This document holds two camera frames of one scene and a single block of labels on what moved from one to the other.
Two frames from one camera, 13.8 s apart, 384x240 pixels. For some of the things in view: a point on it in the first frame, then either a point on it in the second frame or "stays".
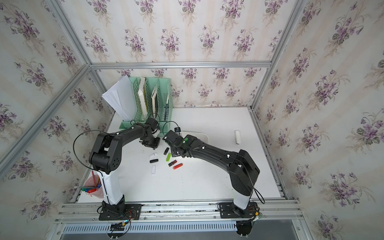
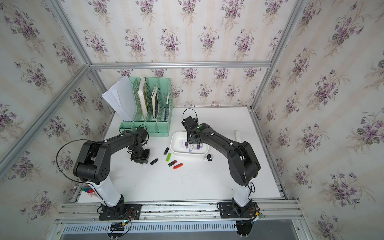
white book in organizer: x=141 y=94 stays
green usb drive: x=168 y=156 stays
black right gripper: x=172 y=154 to x=188 y=140
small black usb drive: x=166 y=151 stays
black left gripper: x=157 y=139 to x=144 y=158
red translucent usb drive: x=177 y=166 stays
